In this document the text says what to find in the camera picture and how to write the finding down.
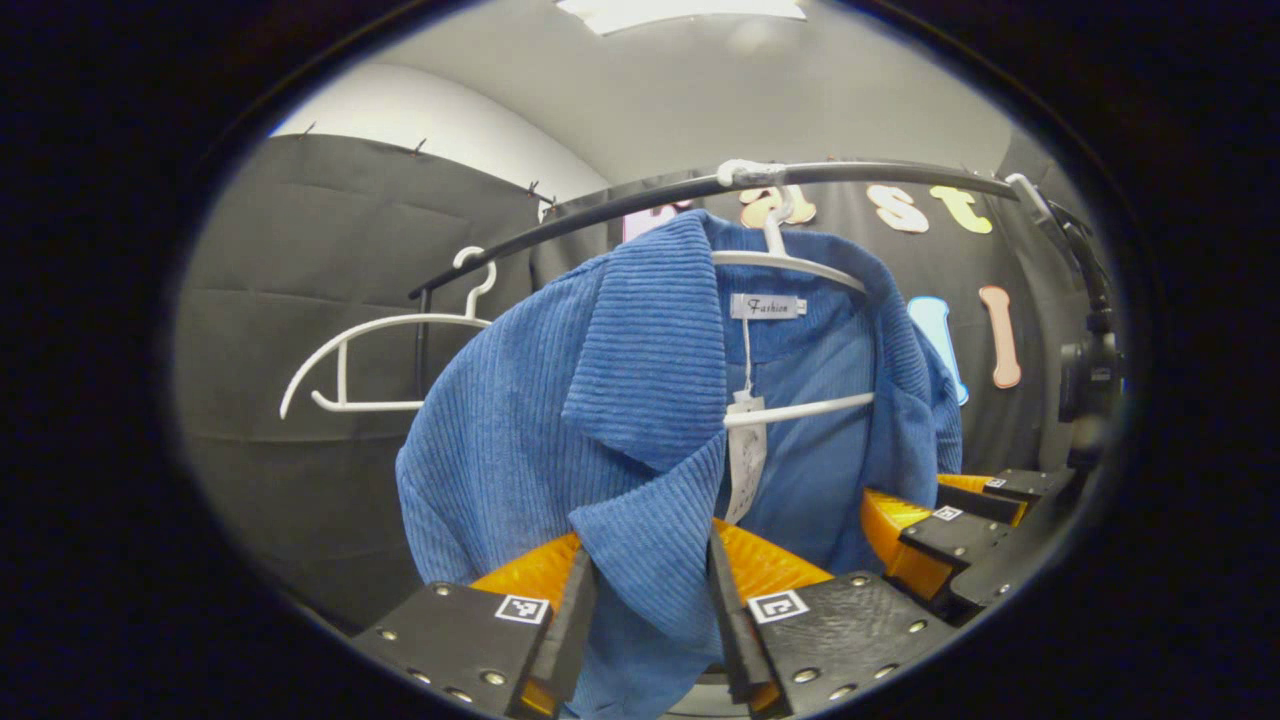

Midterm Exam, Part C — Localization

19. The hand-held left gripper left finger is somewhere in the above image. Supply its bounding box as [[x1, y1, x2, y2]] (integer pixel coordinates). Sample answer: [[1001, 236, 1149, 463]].
[[348, 532, 601, 719]]

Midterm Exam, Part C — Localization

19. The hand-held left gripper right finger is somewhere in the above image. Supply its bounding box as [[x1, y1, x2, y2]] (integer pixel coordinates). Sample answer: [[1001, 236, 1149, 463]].
[[705, 518, 958, 719]]

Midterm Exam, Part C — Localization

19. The blue corduroy jacket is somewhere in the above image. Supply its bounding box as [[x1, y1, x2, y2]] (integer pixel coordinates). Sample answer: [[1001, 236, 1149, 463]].
[[395, 208, 964, 720]]

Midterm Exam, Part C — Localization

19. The white plastic clothes hanger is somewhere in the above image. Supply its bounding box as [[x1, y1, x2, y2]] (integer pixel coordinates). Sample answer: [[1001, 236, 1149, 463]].
[[710, 158, 878, 431], [279, 246, 498, 421]]

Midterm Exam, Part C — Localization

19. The black metal clothes rack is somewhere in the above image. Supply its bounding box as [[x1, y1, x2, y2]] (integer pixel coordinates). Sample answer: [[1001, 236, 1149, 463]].
[[408, 160, 1021, 401]]

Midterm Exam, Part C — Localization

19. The black backdrop cloth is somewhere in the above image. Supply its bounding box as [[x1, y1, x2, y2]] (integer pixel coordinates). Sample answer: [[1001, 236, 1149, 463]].
[[175, 133, 1101, 636]]

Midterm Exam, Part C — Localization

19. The large ceiling light panel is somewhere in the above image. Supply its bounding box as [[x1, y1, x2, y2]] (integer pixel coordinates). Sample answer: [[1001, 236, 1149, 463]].
[[555, 0, 809, 36]]

